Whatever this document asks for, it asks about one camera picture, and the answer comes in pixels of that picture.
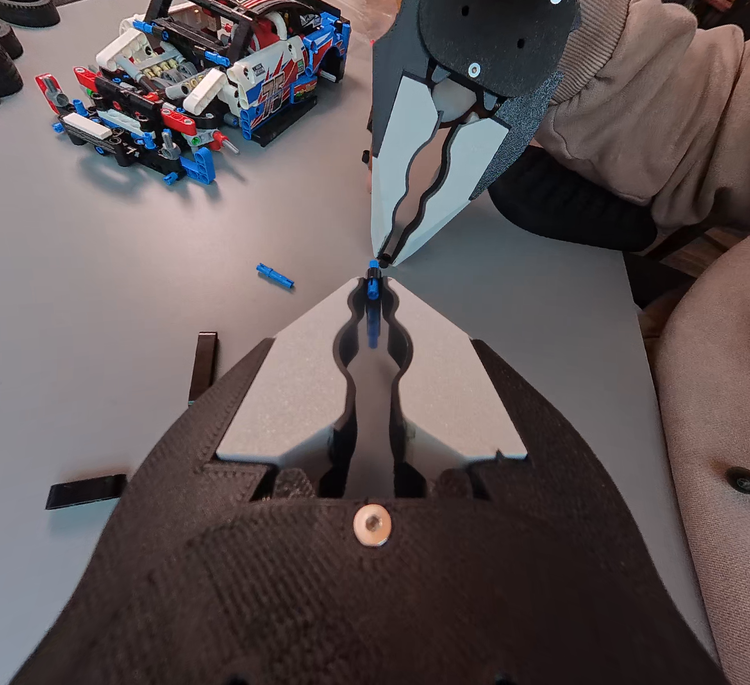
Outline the blue connector pin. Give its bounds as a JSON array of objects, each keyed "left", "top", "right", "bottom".
[
  {"left": 256, "top": 263, "right": 295, "bottom": 290},
  {"left": 366, "top": 259, "right": 383, "bottom": 349}
]

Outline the person's right forearm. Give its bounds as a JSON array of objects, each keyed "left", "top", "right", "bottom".
[{"left": 534, "top": 0, "right": 750, "bottom": 235}]

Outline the grey desk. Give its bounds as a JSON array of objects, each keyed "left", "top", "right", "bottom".
[{"left": 0, "top": 0, "right": 721, "bottom": 685}]

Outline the short black brick beam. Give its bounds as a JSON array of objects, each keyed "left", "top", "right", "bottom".
[{"left": 46, "top": 474, "right": 129, "bottom": 511}]

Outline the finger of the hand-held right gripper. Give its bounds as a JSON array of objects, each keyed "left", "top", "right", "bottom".
[
  {"left": 388, "top": 118, "right": 509, "bottom": 270},
  {"left": 370, "top": 70, "right": 443, "bottom": 257}
]

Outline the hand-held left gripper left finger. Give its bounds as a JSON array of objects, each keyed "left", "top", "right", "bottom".
[{"left": 216, "top": 278, "right": 365, "bottom": 497}]

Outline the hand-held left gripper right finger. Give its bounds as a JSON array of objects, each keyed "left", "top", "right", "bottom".
[{"left": 381, "top": 278, "right": 529, "bottom": 495}]

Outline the toy brick race car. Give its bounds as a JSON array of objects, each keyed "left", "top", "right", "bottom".
[{"left": 34, "top": 0, "right": 352, "bottom": 187}]

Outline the person's torso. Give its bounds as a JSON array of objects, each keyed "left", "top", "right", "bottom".
[{"left": 649, "top": 237, "right": 750, "bottom": 685}]

